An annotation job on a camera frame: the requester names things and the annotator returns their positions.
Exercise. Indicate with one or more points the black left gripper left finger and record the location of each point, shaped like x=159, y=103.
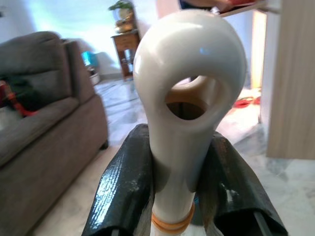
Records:
x=123, y=186

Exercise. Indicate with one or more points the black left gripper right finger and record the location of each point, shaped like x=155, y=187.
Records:
x=241, y=196

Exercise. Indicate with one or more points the orange rubber band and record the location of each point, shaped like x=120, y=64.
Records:
x=160, y=220
x=169, y=230

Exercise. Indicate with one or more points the grey brown fabric sofa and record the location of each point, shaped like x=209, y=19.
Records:
x=37, y=137

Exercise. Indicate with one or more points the small white basket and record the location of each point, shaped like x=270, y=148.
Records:
x=95, y=78

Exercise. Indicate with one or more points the blue box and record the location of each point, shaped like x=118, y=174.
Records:
x=90, y=58

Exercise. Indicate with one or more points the light wood cabinet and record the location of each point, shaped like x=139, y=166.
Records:
x=292, y=73

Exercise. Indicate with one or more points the dark clothes pile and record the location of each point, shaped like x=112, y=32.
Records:
x=17, y=96

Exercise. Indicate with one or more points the brown wooden side table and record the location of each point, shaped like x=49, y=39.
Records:
x=125, y=41

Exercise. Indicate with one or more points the potted green plant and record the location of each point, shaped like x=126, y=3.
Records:
x=122, y=14

